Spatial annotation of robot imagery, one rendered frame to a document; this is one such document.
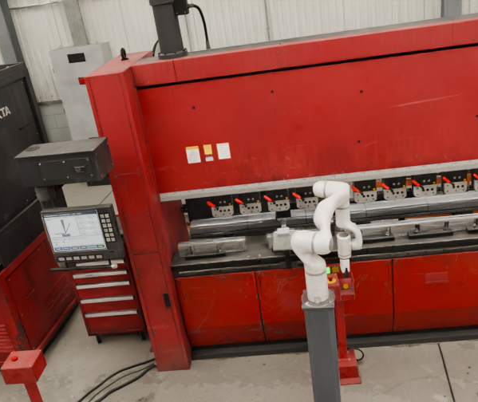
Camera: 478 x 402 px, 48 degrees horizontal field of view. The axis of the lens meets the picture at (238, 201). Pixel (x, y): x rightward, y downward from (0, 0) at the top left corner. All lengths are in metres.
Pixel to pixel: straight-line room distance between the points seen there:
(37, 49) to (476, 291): 6.78
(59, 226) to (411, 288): 2.45
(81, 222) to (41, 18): 5.52
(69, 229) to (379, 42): 2.20
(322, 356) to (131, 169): 1.67
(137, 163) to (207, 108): 0.58
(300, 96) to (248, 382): 2.08
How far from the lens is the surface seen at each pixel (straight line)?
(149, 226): 3.73
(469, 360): 4.34
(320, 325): 3.17
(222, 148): 3.65
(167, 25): 3.59
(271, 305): 4.08
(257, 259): 3.87
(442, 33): 3.61
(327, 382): 3.44
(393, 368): 4.22
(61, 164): 3.31
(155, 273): 3.90
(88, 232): 3.41
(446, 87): 3.70
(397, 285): 4.08
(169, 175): 3.77
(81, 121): 8.28
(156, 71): 3.57
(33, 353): 3.66
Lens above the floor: 2.79
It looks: 23 degrees down
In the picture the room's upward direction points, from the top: 9 degrees counter-clockwise
